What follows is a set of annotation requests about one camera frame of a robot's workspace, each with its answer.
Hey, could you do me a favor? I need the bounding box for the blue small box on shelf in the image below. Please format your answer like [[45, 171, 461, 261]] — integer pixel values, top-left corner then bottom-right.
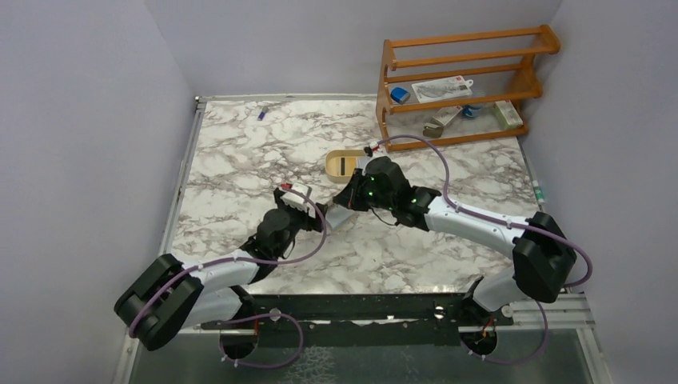
[[389, 87, 411, 105]]

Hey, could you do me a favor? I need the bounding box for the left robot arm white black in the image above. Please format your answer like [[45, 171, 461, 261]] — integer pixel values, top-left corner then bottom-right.
[[114, 184, 329, 351]]

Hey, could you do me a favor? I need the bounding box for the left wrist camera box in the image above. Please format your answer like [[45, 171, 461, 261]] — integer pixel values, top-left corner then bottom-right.
[[281, 183, 312, 213]]

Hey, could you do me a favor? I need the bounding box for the yellow card in tray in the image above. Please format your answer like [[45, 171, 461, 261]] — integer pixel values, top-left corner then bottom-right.
[[333, 156, 357, 177]]

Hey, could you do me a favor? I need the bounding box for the white packaged item on shelf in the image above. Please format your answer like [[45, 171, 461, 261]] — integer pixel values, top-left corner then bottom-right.
[[411, 76, 473, 103]]

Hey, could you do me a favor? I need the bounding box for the green white tube at edge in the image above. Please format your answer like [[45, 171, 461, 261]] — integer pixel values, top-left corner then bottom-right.
[[532, 180, 545, 205]]

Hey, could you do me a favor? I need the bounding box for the green white small box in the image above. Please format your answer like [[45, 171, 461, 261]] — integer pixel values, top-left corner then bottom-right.
[[493, 100, 524, 130]]

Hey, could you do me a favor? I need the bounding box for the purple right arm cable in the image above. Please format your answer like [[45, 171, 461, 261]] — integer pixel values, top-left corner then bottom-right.
[[365, 134, 594, 290]]

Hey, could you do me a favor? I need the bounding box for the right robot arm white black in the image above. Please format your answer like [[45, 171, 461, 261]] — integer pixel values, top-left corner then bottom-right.
[[333, 157, 576, 312]]

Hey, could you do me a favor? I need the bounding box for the cream oval tray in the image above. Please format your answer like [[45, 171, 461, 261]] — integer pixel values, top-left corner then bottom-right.
[[325, 149, 370, 184]]

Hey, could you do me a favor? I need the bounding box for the blue round container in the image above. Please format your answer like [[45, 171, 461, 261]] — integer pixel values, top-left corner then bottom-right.
[[461, 105, 483, 118]]

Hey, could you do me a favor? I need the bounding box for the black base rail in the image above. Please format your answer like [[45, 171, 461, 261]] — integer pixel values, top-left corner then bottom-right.
[[200, 293, 513, 348]]

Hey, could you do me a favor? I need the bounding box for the grey tape dispenser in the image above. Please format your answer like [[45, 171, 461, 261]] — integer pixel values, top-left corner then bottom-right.
[[422, 122, 445, 138]]

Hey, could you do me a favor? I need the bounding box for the wooden orange shelf rack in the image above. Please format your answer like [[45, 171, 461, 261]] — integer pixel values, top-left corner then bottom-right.
[[376, 25, 560, 151]]

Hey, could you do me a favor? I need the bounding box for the beige leather card holder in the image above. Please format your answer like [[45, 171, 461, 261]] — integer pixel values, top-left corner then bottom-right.
[[325, 205, 356, 233]]

